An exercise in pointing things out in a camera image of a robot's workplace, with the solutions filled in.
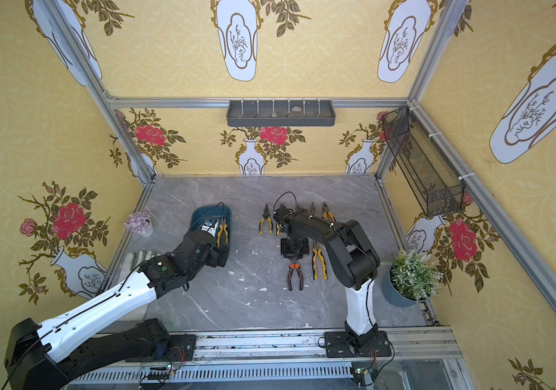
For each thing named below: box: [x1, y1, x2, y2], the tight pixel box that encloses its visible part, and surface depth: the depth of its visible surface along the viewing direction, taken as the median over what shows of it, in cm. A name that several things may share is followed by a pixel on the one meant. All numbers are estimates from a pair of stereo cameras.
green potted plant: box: [380, 248, 444, 308], surface depth 75 cm
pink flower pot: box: [123, 211, 154, 237], surface depth 95 cm
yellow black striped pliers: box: [259, 203, 274, 235], surface depth 105 cm
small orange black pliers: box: [287, 263, 305, 291], surface depth 89 cm
